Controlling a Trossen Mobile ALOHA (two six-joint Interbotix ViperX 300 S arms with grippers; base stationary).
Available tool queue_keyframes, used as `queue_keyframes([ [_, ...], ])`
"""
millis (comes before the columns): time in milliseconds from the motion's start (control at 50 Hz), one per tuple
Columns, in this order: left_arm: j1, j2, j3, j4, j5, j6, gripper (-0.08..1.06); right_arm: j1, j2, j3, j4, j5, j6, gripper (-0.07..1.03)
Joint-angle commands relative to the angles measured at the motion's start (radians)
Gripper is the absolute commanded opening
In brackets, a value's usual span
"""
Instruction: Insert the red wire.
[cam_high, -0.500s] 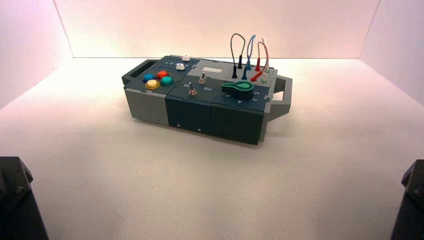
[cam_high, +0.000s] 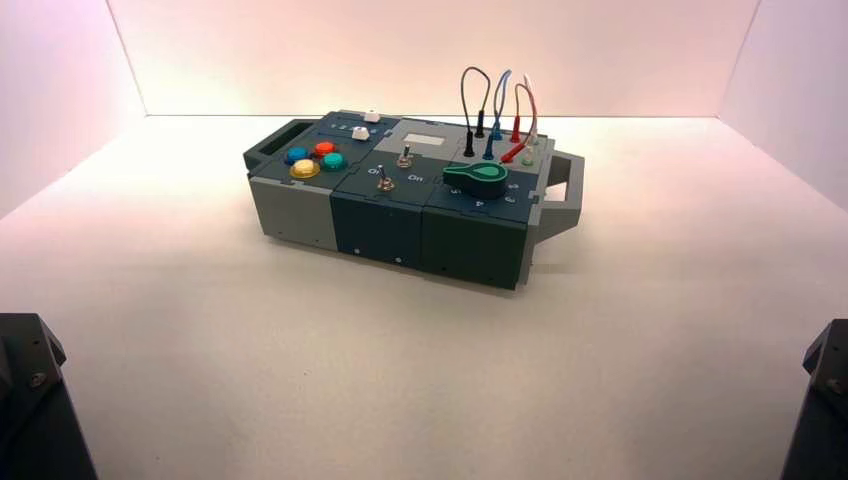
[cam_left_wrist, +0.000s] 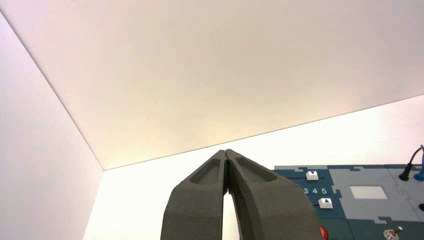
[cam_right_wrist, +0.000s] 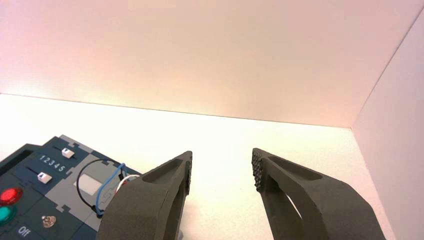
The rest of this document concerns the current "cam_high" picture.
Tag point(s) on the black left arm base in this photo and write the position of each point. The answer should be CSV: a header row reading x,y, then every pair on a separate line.
x,y
33,411

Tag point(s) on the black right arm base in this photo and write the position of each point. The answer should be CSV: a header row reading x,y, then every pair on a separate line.
x,y
821,411

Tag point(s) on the blue grey task box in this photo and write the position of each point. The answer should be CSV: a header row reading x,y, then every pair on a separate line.
x,y
378,225

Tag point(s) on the green rotary knob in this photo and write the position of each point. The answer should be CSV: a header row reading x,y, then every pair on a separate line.
x,y
484,177

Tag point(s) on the white display window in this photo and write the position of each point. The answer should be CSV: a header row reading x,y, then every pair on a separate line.
x,y
423,140

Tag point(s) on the green push button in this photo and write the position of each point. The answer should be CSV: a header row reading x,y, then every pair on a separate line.
x,y
334,162

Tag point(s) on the white slider knob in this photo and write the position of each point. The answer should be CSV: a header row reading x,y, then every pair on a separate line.
x,y
372,116
360,134

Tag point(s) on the green banana socket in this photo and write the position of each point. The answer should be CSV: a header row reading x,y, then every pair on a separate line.
x,y
528,163
534,142

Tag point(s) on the red push button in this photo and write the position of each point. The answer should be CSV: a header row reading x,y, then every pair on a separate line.
x,y
324,148

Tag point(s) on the yellow push button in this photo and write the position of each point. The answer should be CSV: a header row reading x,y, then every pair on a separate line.
x,y
305,169

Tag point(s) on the blue push button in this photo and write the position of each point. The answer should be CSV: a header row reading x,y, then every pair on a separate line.
x,y
297,155

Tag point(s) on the metal toggle switch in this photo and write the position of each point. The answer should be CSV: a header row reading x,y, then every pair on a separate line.
x,y
384,180
405,159

